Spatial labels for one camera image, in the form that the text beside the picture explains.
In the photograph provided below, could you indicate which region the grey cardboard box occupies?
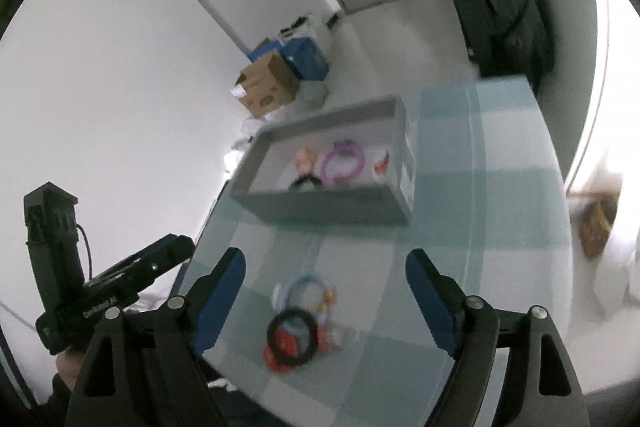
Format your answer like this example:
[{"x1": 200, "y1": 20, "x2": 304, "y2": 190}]
[{"x1": 230, "y1": 94, "x2": 417, "y2": 225}]

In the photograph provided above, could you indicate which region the red hair ornament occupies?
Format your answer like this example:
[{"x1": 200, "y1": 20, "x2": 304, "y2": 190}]
[{"x1": 264, "y1": 327, "x2": 313, "y2": 374}]

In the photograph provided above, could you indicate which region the white bag with items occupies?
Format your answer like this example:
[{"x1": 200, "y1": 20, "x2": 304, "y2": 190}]
[{"x1": 277, "y1": 13, "x2": 321, "y2": 45}]

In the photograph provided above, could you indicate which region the black braided hair tie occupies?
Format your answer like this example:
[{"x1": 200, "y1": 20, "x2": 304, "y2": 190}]
[{"x1": 265, "y1": 309, "x2": 321, "y2": 365}]

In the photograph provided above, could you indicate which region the round white badge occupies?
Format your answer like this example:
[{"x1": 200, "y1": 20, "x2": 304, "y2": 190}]
[{"x1": 372, "y1": 147, "x2": 394, "y2": 180}]

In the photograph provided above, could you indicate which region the person's left hand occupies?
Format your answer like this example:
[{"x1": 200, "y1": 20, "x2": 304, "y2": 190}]
[{"x1": 55, "y1": 349, "x2": 91, "y2": 395}]

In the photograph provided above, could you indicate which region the black hair tie cat charm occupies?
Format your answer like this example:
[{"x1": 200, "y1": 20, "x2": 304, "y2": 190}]
[{"x1": 291, "y1": 173, "x2": 326, "y2": 192}]

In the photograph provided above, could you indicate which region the white plastic bag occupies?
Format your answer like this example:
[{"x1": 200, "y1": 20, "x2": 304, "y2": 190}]
[{"x1": 225, "y1": 117, "x2": 262, "y2": 175}]

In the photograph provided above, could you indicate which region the brown cardboard box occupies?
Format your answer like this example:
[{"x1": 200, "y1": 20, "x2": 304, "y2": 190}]
[{"x1": 235, "y1": 52, "x2": 301, "y2": 118}]

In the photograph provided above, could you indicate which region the small orange charm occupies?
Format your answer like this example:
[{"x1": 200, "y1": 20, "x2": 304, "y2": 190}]
[{"x1": 320, "y1": 286, "x2": 339, "y2": 323}]

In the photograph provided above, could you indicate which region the brown bag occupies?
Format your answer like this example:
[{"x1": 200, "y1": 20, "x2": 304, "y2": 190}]
[{"x1": 579, "y1": 201, "x2": 617, "y2": 259}]

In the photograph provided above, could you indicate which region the purple hair ring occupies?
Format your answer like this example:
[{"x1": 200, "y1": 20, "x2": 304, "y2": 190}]
[{"x1": 320, "y1": 139, "x2": 366, "y2": 185}]

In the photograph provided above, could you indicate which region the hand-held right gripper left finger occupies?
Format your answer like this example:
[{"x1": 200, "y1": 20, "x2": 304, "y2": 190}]
[{"x1": 65, "y1": 248, "x2": 247, "y2": 427}]

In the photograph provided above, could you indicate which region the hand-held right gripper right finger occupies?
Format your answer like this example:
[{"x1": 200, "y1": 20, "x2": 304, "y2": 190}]
[{"x1": 405, "y1": 248, "x2": 586, "y2": 427}]

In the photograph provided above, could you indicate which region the yellow pink plush hair clip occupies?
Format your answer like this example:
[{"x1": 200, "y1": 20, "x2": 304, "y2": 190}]
[{"x1": 295, "y1": 147, "x2": 319, "y2": 174}]

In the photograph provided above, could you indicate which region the black cable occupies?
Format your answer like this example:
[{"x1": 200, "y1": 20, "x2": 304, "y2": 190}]
[{"x1": 75, "y1": 222, "x2": 94, "y2": 280}]

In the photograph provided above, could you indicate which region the tall blue box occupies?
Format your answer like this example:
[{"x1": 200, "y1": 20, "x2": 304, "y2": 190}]
[{"x1": 280, "y1": 38, "x2": 329, "y2": 82}]

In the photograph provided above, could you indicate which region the blue hair ring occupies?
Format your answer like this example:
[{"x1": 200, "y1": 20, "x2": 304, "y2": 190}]
[{"x1": 274, "y1": 274, "x2": 331, "y2": 323}]

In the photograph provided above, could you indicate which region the flat blue box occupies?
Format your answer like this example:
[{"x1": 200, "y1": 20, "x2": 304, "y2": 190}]
[{"x1": 248, "y1": 38, "x2": 281, "y2": 64}]

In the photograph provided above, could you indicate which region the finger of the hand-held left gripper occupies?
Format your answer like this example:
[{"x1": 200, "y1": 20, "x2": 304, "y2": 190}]
[{"x1": 85, "y1": 234, "x2": 196, "y2": 295}]

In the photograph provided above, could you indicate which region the blue checkered tablecloth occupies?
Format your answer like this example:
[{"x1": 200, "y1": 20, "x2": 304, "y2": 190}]
[{"x1": 190, "y1": 77, "x2": 573, "y2": 427}]

